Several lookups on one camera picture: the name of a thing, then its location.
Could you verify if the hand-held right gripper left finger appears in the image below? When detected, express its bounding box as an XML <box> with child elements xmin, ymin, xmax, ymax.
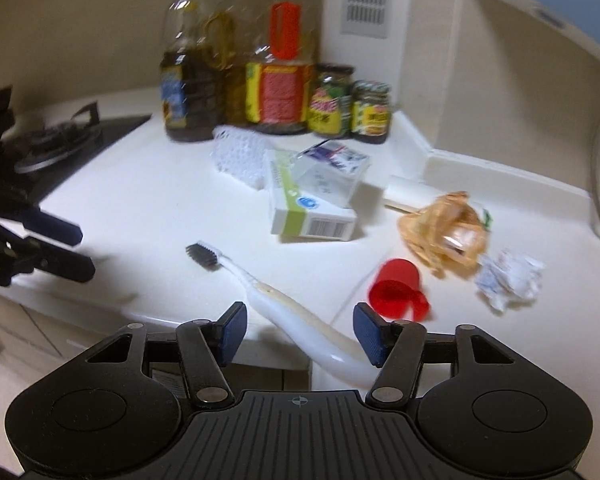
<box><xmin>82</xmin><ymin>301</ymin><xmax>249</xmax><ymax>409</ymax></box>

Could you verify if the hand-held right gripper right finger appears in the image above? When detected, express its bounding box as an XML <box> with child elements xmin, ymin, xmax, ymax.
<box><xmin>352</xmin><ymin>302</ymin><xmax>523</xmax><ymax>409</ymax></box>

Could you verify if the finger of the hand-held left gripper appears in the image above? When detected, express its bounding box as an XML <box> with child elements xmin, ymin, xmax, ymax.
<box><xmin>0</xmin><ymin>208</ymin><xmax>84</xmax><ymax>247</ymax></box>
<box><xmin>2</xmin><ymin>237</ymin><xmax>97</xmax><ymax>283</ymax></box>

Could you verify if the white green cardboard box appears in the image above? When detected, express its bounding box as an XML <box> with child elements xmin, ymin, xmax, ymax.
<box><xmin>262</xmin><ymin>149</ymin><xmax>357</xmax><ymax>242</ymax></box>

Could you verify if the white paper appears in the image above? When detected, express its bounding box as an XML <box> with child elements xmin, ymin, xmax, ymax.
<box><xmin>475</xmin><ymin>249</ymin><xmax>547</xmax><ymax>312</ymax></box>

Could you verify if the white toothbrush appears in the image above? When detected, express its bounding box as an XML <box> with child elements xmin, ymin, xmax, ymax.
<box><xmin>186</xmin><ymin>242</ymin><xmax>382</xmax><ymax>387</ymax></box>

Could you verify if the red plastic cup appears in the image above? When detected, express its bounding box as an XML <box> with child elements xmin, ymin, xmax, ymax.
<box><xmin>369</xmin><ymin>258</ymin><xmax>432</xmax><ymax>322</ymax></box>

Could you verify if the black stove pot support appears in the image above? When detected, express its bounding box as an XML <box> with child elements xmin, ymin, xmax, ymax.
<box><xmin>12</xmin><ymin>102</ymin><xmax>104</xmax><ymax>174</ymax></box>

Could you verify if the orange plastic bag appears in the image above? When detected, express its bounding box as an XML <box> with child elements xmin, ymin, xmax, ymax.
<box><xmin>397</xmin><ymin>191</ymin><xmax>495</xmax><ymax>277</ymax></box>

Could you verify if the clear plastic box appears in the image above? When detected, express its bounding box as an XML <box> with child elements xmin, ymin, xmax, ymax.
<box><xmin>290</xmin><ymin>140</ymin><xmax>372</xmax><ymax>209</ymax></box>

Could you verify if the clear bubble wrap piece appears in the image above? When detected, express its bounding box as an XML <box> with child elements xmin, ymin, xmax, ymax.
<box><xmin>211</xmin><ymin>125</ymin><xmax>272</xmax><ymax>192</ymax></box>

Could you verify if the dark oil bottle blue label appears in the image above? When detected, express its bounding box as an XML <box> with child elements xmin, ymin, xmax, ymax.
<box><xmin>160</xmin><ymin>0</ymin><xmax>224</xmax><ymax>143</ymax></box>

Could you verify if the small sauce jar yellow label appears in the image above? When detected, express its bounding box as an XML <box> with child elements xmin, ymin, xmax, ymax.
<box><xmin>351</xmin><ymin>80</ymin><xmax>393</xmax><ymax>145</ymax></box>

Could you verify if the large sauce jar yellow label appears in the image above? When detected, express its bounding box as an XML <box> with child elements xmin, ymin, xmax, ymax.
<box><xmin>307</xmin><ymin>63</ymin><xmax>355</xmax><ymax>139</ymax></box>

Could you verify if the large oil bottle red label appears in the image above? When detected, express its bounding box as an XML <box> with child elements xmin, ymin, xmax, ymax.
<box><xmin>245</xmin><ymin>0</ymin><xmax>317</xmax><ymax>136</ymax></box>

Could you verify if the slim yellow oil bottle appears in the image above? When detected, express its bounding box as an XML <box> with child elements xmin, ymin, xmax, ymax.
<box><xmin>205</xmin><ymin>0</ymin><xmax>254</xmax><ymax>128</ymax></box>

